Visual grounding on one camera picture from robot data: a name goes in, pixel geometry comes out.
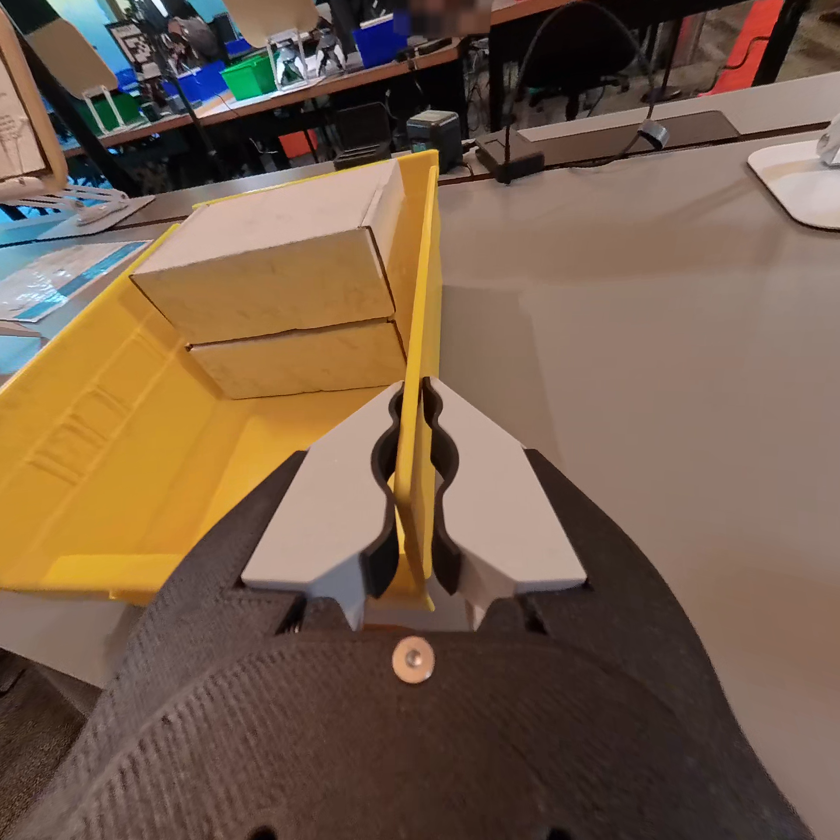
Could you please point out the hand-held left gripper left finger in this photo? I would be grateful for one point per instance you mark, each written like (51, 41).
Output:
(315, 525)

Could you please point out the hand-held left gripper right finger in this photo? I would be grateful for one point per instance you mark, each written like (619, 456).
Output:
(512, 525)

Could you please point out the white cardboard box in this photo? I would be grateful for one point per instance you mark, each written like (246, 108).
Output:
(295, 361)
(262, 262)

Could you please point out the large yellow plastic bin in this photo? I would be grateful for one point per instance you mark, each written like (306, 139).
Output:
(131, 459)

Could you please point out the grey desk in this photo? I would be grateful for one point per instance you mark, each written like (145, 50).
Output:
(623, 328)
(19, 229)

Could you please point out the blue printed paper sheet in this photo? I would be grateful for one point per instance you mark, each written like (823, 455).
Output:
(59, 282)

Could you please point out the black power adapter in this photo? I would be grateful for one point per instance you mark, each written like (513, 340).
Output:
(512, 157)

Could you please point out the white stand base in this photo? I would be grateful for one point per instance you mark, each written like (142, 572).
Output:
(800, 190)
(111, 207)

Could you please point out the orange box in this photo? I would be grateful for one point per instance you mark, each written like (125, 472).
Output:
(298, 144)

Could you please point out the black electronic device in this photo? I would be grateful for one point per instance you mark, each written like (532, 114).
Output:
(361, 138)

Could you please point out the grey electronic device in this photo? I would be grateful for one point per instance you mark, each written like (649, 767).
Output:
(433, 141)

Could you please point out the wooden table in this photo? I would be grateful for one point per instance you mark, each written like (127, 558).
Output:
(328, 85)

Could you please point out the green plastic bin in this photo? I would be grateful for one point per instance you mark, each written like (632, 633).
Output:
(115, 111)
(249, 79)

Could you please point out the small blue plastic bin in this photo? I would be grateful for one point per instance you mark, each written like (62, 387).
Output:
(203, 82)
(377, 43)

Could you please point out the black office chair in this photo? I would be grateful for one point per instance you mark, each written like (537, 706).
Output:
(577, 59)

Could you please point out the fiducial marker sign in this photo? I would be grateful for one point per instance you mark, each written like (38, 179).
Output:
(141, 43)

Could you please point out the hanging brown black panel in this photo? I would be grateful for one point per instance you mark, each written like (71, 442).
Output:
(72, 56)
(269, 13)

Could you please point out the orange traffic cone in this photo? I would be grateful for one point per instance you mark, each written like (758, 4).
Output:
(754, 39)

